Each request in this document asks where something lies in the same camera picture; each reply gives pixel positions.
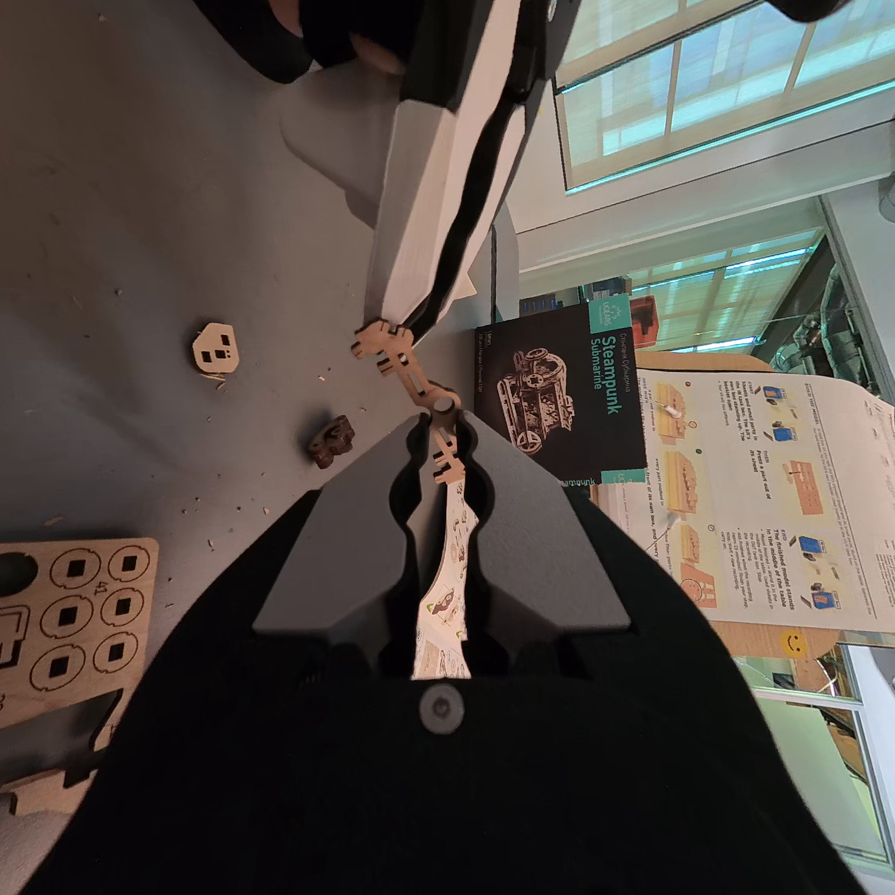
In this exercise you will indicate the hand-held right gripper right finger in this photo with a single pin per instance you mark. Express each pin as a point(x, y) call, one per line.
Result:
point(545, 552)

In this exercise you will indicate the window with blinds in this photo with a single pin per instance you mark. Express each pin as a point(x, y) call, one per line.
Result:
point(699, 287)
point(699, 84)

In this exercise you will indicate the glass door frame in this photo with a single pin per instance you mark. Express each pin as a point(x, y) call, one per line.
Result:
point(839, 755)

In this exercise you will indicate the dark brown box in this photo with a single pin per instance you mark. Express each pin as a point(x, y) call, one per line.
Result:
point(559, 391)

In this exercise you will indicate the yellow smiley sticker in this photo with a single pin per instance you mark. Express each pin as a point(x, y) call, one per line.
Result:
point(791, 642)

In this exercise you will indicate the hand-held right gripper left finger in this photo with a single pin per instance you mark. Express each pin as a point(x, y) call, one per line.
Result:
point(335, 552)

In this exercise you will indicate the wooden laser-cut parts sheet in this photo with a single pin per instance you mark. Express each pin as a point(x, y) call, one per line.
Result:
point(70, 615)

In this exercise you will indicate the small pentagon wooden piece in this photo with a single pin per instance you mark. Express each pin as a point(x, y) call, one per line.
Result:
point(217, 347)

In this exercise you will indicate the small dark wooden assembly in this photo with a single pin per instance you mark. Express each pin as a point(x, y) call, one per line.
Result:
point(332, 440)

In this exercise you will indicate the person's left hand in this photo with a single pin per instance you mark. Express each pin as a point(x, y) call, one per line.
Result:
point(381, 56)

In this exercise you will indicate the printed instruction sheet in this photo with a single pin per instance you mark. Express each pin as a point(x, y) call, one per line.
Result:
point(769, 503)
point(734, 360)

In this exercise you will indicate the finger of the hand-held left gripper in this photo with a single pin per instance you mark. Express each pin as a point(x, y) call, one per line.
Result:
point(514, 154)
point(419, 210)

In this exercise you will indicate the red box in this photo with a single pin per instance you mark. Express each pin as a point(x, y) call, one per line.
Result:
point(645, 318)

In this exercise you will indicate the wooden strip part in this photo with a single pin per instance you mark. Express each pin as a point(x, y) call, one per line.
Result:
point(419, 384)

